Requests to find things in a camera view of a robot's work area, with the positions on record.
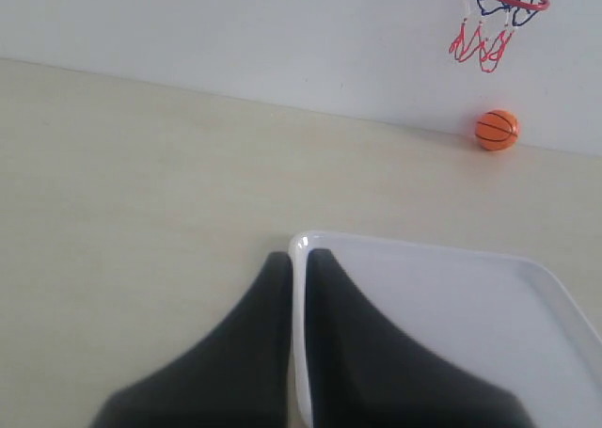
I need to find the small orange basketball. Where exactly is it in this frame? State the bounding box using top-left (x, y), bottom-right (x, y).
top-left (474, 110), bottom-right (520, 151)

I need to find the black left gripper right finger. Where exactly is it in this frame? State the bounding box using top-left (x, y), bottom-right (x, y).
top-left (305, 249), bottom-right (534, 427)

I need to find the white plastic tray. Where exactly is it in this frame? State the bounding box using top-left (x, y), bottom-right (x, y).
top-left (289, 231), bottom-right (601, 427)

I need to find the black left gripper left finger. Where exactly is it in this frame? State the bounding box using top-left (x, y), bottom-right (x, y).
top-left (92, 252), bottom-right (290, 427)

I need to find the red mini basketball hoop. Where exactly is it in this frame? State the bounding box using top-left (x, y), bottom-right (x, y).
top-left (448, 0), bottom-right (550, 73)

